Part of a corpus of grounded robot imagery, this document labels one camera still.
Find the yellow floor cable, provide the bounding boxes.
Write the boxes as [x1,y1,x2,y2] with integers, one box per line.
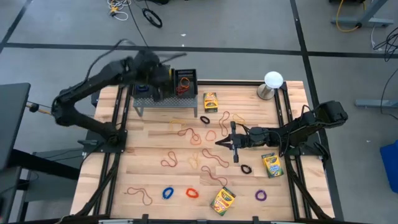
[336,0,361,33]

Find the tangled black floor cables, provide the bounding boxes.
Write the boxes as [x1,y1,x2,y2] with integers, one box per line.
[372,26,398,63]

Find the long black floor cable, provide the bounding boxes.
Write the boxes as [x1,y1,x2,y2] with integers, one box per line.
[126,0,150,50]

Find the coiled black floor cable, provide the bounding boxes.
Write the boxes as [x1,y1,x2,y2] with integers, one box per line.
[142,7,164,29]

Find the white yellow cable bundle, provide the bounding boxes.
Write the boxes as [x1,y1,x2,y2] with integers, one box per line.
[107,0,130,22]

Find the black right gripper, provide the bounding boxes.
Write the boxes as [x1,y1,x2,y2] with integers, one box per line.
[215,121,250,164]

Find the grey metal table base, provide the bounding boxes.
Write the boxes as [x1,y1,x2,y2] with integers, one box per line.
[330,0,394,29]

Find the dark grey desk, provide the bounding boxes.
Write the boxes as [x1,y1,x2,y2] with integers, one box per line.
[0,82,32,171]

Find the grey perforated metal shelf riser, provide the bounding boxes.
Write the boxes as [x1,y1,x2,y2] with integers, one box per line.
[132,70,199,118]

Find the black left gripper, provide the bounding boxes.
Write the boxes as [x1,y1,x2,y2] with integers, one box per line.
[136,54,174,102]

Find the blue plastic bin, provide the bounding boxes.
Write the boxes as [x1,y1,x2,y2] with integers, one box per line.
[379,139,398,194]

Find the yellow rod with black knob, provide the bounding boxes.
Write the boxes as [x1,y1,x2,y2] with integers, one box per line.
[25,101,53,116]

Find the orange coil wristband keychain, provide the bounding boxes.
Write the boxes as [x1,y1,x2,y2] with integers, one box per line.
[185,187,200,199]

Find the grey metal floor bar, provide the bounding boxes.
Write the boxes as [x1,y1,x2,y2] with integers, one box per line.
[354,99,398,109]

